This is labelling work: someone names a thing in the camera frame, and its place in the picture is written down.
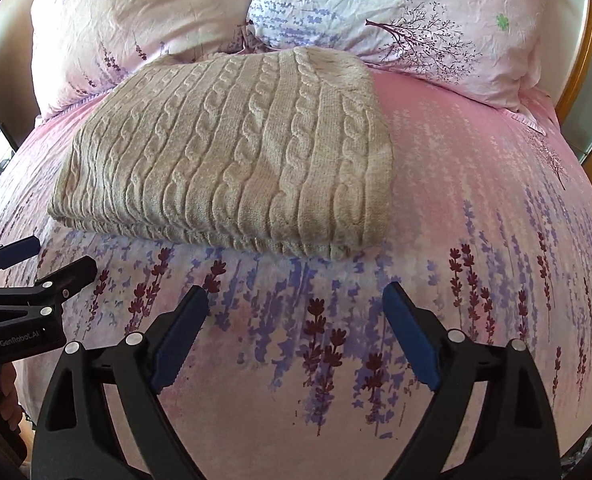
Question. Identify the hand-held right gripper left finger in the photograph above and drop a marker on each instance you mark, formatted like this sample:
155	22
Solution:
176	345

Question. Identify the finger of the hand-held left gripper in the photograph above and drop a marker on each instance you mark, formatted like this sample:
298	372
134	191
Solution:
76	275
18	251

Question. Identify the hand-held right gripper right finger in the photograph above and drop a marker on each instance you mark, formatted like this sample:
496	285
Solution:
416	345

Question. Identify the pink floral bed sheet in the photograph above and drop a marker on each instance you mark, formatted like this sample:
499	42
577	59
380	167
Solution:
476	185

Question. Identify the pink lavender print pillow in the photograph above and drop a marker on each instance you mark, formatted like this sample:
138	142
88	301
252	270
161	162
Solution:
126	10

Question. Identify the wooden framed glass door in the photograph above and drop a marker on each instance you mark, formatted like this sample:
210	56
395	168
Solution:
583	60

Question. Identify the pink tree print pillow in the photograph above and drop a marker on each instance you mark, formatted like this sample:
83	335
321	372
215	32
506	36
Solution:
401	0

